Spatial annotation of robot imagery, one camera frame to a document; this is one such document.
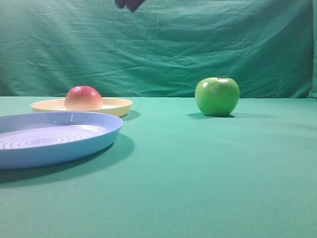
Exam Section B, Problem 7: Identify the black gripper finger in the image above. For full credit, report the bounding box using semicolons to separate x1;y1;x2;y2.
115;0;145;12

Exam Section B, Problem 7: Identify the round reddish yellow bread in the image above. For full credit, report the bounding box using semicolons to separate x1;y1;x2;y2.
64;85;103;110

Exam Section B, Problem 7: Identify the yellow plastic plate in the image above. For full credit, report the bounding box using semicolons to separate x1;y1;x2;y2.
31;97;133;117

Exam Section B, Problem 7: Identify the blue plastic plate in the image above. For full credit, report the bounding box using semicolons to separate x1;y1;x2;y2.
0;112;123;170

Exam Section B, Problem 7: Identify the green backdrop cloth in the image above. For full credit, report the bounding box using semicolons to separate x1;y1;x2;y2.
0;0;317;98

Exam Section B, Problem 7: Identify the green apple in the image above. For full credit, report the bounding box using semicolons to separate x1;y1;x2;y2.
195;76;240;117

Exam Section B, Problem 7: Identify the green table cloth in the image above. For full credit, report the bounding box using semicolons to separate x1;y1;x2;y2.
0;98;317;238

